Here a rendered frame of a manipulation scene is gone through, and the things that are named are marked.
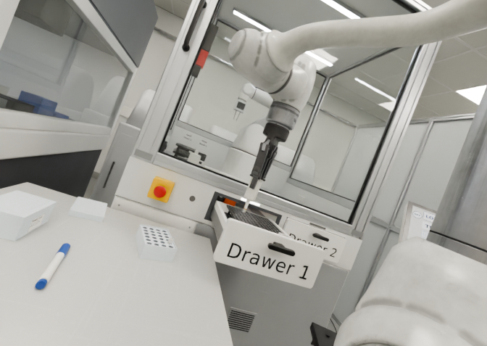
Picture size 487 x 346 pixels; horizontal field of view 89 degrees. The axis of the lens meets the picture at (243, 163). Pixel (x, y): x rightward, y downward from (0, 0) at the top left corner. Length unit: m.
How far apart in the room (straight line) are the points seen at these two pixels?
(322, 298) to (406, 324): 1.02
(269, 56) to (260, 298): 0.91
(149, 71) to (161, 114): 3.43
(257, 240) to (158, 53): 3.98
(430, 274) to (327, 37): 0.48
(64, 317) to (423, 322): 0.45
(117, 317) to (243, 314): 0.73
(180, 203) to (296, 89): 0.56
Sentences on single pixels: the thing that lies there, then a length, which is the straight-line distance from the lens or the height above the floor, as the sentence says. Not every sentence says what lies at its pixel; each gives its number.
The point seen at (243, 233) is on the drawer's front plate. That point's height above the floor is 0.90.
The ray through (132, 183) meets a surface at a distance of 0.96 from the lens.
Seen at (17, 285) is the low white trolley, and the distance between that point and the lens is 0.56.
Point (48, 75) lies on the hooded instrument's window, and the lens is 1.13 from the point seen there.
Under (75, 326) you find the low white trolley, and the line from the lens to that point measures 0.49.
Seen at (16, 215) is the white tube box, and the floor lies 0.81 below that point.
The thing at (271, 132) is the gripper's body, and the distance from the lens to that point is 0.72.
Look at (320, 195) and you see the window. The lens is 1.11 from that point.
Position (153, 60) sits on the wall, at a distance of 4.39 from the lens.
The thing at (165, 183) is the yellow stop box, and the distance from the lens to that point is 0.90.
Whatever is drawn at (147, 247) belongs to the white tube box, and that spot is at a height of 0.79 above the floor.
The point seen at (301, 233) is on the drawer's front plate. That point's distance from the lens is 1.08.
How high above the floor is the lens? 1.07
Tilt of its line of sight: level
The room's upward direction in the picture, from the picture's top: 22 degrees clockwise
